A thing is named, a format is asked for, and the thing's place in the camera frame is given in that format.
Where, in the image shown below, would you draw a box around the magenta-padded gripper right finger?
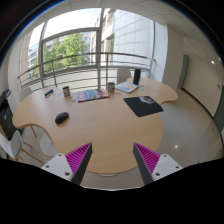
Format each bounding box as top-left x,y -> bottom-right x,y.
132,142 -> 184,186

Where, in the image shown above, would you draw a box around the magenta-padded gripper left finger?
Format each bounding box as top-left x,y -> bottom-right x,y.
40,142 -> 94,186

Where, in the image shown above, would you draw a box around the black computer mouse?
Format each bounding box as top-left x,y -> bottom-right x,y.
54,111 -> 70,125

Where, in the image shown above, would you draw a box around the black mouse pad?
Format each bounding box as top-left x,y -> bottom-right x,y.
123,95 -> 165,118

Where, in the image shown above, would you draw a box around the white round table base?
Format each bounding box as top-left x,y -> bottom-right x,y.
39,132 -> 60,158

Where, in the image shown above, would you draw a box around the white chair wooden legs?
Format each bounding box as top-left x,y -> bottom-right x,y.
0,129 -> 44,165

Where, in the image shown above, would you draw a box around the printed cup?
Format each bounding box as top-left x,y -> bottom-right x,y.
62,85 -> 72,98

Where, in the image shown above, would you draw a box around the black printer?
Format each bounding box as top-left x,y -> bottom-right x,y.
0,88 -> 24,141

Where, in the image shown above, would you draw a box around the grey door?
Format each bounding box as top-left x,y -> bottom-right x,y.
177,53 -> 190,90
213,94 -> 224,133

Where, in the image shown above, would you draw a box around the red magazine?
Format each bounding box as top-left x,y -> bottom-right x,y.
77,88 -> 111,103

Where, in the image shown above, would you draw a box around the light blue picture book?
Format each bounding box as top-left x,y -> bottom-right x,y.
114,81 -> 140,94

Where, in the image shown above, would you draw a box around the black cylinder speaker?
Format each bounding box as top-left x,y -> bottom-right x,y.
132,68 -> 142,86

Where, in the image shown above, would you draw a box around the metal railing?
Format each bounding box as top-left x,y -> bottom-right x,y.
17,51 -> 156,90

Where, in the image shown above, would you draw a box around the green tree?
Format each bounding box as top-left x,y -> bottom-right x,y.
33,32 -> 90,75

